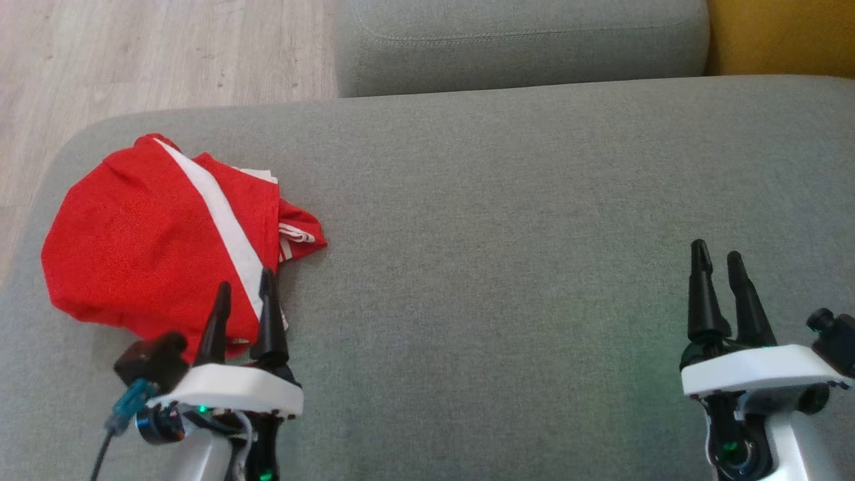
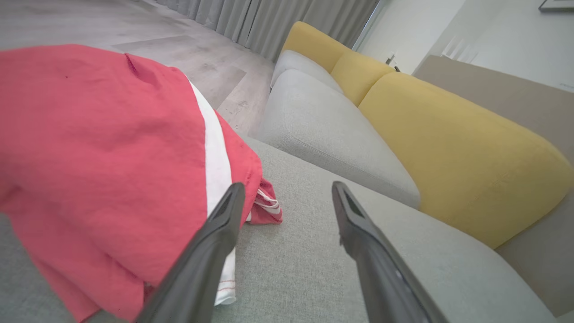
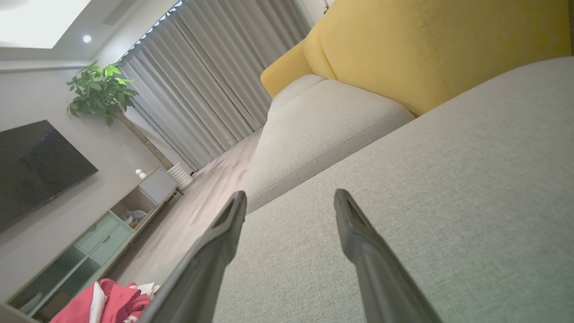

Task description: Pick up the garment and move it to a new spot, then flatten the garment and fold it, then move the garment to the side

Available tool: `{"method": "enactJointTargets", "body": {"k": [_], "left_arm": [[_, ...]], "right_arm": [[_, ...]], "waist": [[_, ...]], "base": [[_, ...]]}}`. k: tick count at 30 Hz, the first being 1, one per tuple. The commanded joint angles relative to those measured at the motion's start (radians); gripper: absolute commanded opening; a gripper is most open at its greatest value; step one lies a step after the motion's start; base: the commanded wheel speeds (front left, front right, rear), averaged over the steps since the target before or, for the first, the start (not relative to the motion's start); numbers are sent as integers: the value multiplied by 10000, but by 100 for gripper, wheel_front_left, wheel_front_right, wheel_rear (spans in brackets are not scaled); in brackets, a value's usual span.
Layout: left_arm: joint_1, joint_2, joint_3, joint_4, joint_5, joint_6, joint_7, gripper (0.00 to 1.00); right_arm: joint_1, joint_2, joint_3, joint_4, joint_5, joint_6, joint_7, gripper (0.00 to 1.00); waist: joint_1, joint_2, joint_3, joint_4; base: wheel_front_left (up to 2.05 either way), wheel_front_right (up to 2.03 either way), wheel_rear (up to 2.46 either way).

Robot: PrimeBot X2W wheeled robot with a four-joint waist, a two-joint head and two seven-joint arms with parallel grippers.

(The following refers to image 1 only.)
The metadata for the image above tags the left gripper with white band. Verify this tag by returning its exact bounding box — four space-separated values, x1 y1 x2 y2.
148 267 305 419

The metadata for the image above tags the wide yellow sofa backrest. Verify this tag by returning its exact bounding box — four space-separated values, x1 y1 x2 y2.
705 0 855 79

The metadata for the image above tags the right gripper with white band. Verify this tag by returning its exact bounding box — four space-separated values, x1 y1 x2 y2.
680 238 854 398

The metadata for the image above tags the red garment with thin white stripes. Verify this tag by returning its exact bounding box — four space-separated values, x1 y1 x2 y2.
237 167 328 265

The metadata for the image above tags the medium grey sofa seat cushion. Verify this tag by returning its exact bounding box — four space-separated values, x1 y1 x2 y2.
332 0 710 99

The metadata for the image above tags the black cable with teal connector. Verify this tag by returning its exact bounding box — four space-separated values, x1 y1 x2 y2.
90 377 159 481

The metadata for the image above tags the red garment with wide white stripe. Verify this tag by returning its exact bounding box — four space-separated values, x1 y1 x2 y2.
40 132 289 365

